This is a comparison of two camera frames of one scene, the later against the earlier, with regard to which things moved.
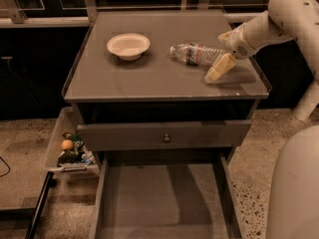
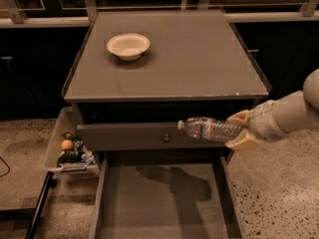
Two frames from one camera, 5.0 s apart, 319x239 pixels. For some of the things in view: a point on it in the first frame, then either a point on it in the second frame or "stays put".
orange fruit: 67,144 stays put
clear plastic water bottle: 195,54 to 211,129
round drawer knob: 166,138 stays put
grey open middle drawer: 171,194 stays put
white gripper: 237,45 to 261,122
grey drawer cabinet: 137,83 stays put
